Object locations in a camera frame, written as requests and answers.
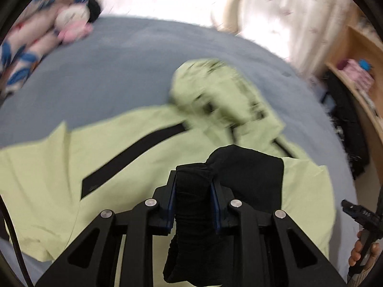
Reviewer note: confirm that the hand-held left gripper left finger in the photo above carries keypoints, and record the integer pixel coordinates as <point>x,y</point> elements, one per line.
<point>170,209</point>

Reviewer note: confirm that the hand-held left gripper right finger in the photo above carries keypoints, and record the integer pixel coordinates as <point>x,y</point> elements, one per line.
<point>214,206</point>

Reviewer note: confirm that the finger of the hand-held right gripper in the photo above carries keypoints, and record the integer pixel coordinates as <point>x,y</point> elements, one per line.
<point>357,213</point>

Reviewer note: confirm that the light green jacket black sleeves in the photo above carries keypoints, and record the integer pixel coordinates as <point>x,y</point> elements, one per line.
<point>125,131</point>

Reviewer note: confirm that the dark hanging clothes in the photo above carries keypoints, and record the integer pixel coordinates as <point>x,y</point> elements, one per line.
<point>347,119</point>

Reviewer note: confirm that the person's right hand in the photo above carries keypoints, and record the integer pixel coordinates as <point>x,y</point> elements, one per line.
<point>356,252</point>

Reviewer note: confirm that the pink patterned box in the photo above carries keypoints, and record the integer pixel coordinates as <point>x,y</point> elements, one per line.
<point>357,74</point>

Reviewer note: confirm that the wooden shelf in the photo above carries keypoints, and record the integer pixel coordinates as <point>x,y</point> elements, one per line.
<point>356,65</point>

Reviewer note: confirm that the small blue object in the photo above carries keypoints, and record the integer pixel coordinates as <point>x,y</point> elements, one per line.
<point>365,64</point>

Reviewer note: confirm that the blue-grey fleece blanket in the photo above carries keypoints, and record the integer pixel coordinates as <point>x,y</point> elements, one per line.
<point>119,65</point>

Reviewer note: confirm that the pink white plush toy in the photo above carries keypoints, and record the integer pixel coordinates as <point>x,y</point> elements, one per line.
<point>73,24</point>

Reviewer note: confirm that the black knitted cloth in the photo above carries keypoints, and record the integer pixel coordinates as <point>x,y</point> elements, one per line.
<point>95,9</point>

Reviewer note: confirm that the floral quilt blue flowers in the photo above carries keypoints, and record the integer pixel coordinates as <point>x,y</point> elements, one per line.
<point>27,41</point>

